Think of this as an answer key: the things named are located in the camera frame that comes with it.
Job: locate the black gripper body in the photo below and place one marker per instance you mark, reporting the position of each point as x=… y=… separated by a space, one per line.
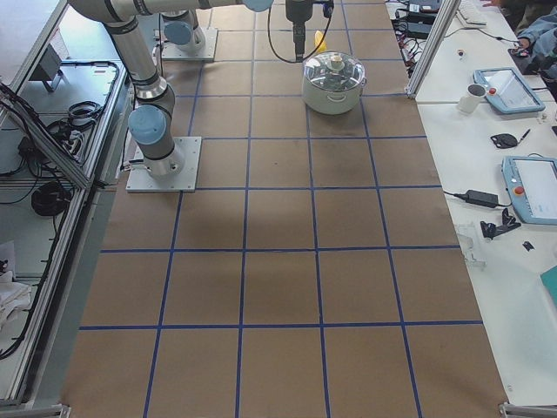
x=297 y=10

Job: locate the yellow corn cob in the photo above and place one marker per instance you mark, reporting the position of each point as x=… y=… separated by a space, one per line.
x=319 y=41

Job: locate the glass pot lid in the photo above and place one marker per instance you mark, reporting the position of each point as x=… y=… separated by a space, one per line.
x=335 y=71

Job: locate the white cooking pot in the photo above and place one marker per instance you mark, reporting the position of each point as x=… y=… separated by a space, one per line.
x=329 y=102

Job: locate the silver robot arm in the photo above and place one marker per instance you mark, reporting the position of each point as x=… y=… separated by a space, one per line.
x=150 y=123
x=181 y=28

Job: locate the white mug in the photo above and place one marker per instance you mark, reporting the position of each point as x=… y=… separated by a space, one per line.
x=475 y=93

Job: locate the upper teach pendant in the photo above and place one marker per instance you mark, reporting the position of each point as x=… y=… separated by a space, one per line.
x=507 y=91

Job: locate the teach pendant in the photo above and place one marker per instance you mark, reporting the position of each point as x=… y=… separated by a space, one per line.
x=531 y=185
x=507 y=91

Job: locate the black round pouch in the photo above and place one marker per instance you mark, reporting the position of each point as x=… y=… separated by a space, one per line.
x=504 y=140

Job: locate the person in blue jacket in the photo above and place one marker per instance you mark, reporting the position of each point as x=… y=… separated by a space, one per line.
x=535 y=32

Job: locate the black power adapter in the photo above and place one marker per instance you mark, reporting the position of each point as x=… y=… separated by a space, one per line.
x=482 y=199

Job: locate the grey metal box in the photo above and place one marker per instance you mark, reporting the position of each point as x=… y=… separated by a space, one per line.
x=48 y=70

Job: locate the black pen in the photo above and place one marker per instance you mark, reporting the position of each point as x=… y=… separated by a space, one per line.
x=524 y=135

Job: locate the clear acrylic stand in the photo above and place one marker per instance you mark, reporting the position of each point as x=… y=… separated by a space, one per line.
x=470 y=246

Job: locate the lower teach pendant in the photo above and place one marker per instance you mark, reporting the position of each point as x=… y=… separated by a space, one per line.
x=531 y=185

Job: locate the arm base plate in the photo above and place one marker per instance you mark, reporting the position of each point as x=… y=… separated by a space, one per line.
x=206 y=53
x=178 y=172

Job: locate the aluminium frame post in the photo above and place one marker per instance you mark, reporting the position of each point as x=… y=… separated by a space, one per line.
x=441 y=24

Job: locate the black clamp bracket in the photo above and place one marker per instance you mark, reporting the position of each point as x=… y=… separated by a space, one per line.
x=508 y=223

